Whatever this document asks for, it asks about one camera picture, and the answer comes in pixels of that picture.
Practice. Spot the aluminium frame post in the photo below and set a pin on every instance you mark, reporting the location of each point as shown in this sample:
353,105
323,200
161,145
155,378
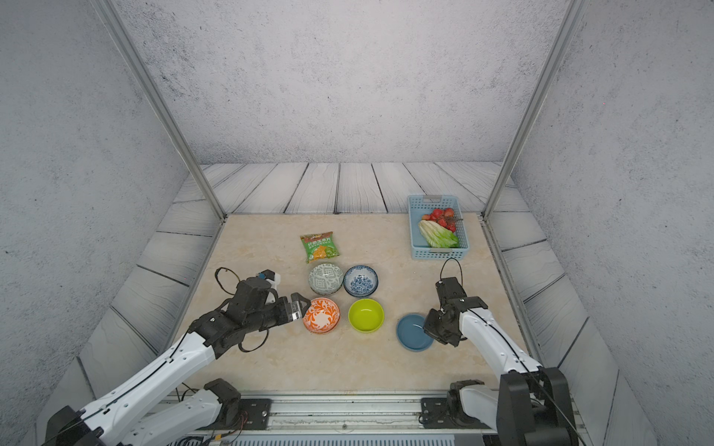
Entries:
110,17
573,16

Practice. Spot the aluminium frame post left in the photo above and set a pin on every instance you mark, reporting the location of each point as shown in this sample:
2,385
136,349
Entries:
110,17

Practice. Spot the lime green plastic bowl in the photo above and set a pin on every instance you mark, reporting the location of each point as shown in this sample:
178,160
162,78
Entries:
366,315

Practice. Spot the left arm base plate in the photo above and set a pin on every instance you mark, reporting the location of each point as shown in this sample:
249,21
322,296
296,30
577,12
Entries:
246,414

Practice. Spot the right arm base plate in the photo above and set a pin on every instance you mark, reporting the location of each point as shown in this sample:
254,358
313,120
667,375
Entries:
438,413

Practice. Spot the aluminium frame post right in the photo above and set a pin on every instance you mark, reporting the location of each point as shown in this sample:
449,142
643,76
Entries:
573,16

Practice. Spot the orange leaf pattern bowl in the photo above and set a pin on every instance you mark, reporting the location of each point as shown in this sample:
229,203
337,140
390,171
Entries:
322,317

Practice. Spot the light blue plastic basket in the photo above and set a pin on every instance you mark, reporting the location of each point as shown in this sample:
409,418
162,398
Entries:
419,205

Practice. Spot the red strawberries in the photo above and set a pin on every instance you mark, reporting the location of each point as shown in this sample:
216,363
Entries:
444,217

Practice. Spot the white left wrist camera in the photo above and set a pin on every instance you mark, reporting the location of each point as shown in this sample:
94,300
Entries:
271,277

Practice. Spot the green patterned white bowl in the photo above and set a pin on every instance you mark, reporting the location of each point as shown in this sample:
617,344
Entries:
326,279

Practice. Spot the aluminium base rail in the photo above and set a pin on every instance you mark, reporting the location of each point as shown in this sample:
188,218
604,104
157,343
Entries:
383,418

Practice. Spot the slate blue plastic bowl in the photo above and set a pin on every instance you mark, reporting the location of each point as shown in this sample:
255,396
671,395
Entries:
410,333

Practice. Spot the blue floral bowl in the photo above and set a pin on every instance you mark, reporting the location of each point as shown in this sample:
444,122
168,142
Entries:
360,281

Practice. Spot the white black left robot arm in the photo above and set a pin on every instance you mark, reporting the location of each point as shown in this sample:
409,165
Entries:
123,416

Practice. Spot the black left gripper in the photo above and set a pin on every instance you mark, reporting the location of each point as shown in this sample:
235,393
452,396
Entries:
285,310

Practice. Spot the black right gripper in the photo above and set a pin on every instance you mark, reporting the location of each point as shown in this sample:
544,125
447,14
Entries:
429,327

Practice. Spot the green lettuce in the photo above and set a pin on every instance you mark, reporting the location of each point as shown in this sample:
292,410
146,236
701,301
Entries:
437,236

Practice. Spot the green corn chips bag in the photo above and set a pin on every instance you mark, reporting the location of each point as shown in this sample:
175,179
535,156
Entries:
319,246

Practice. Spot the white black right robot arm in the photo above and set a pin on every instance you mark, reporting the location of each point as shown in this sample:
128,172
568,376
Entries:
532,405

